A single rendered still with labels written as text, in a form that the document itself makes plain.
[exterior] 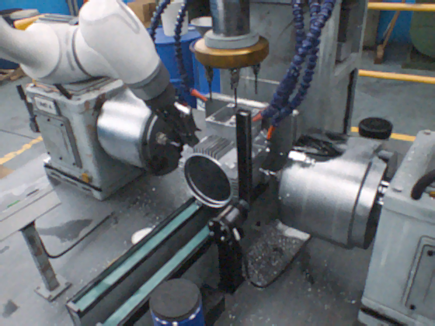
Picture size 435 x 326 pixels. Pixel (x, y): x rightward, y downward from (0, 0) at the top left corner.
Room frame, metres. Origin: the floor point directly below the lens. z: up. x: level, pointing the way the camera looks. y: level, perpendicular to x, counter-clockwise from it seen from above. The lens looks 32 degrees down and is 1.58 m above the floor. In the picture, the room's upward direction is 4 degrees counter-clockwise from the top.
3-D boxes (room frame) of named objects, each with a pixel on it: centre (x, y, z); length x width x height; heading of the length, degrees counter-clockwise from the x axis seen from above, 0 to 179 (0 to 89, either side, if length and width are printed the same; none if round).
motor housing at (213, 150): (0.90, -0.03, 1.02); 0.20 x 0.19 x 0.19; 143
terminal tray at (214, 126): (0.94, -0.05, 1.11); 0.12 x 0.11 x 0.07; 143
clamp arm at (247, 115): (0.72, -0.06, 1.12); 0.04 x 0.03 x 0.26; 142
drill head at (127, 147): (1.12, 0.25, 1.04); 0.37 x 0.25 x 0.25; 52
